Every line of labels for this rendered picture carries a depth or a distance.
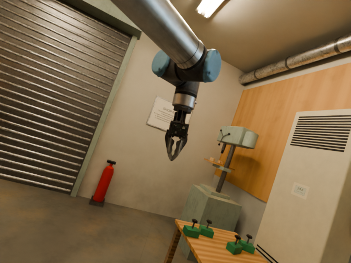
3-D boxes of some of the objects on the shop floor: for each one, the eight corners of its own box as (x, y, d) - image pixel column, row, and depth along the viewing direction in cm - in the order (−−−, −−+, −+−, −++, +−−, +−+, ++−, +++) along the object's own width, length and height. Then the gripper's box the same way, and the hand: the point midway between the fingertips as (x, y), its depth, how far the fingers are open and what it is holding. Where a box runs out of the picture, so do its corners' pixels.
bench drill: (202, 238, 260) (238, 133, 270) (229, 273, 201) (273, 136, 211) (172, 232, 245) (211, 121, 254) (191, 268, 186) (241, 121, 196)
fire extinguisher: (103, 201, 264) (118, 162, 267) (102, 207, 246) (118, 164, 249) (91, 198, 259) (106, 157, 262) (88, 204, 240) (105, 160, 244)
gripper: (171, 103, 68) (159, 159, 67) (195, 108, 68) (183, 165, 67) (171, 107, 77) (160, 157, 76) (192, 112, 77) (182, 162, 76)
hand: (172, 157), depth 74 cm, fingers closed
